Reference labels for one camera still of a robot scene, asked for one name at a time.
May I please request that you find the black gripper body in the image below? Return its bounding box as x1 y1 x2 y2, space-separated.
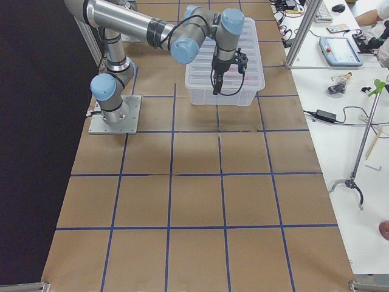
212 48 249 74

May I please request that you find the clear plastic box lid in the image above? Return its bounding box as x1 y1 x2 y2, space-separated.
185 17 265 93

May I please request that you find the clear plastic storage box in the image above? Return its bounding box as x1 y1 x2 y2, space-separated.
184 16 266 106

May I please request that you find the white keyboard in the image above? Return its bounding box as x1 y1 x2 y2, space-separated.
314 2 333 23

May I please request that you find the teach pendant tablet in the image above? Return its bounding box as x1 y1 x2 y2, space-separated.
318 36 363 67

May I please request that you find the black power adapter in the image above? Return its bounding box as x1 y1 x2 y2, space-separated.
315 109 337 123

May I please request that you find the black computer mouse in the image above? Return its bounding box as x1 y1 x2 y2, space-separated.
331 4 345 13

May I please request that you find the wooden stick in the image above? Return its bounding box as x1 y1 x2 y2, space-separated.
365 128 382 160

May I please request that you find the hex key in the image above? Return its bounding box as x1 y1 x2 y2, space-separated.
365 164 382 172

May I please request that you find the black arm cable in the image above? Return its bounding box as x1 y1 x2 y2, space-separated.
153 13 247 97

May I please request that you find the aluminium frame post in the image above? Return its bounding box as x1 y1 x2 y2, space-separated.
284 0 322 69

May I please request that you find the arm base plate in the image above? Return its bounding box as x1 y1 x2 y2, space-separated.
88 96 142 134

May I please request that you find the green handled reacher grabber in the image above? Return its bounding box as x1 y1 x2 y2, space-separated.
328 79 386 210

